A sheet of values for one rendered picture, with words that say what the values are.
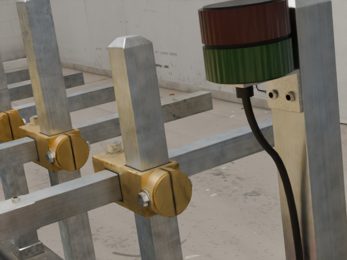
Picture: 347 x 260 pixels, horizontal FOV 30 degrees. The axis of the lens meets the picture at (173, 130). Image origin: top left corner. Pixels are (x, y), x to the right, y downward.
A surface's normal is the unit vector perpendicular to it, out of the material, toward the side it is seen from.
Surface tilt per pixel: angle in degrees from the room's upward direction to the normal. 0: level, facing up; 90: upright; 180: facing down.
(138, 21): 90
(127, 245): 0
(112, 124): 90
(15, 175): 90
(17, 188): 90
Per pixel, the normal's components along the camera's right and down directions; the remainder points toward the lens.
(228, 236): -0.13, -0.96
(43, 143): -0.83, 0.25
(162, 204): 0.54, 0.14
